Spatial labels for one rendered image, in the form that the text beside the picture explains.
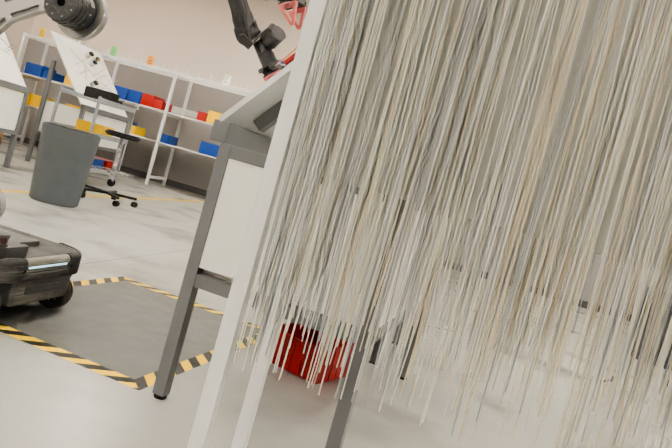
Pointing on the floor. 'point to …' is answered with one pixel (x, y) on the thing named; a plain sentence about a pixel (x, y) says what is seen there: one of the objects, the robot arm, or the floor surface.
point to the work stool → (113, 166)
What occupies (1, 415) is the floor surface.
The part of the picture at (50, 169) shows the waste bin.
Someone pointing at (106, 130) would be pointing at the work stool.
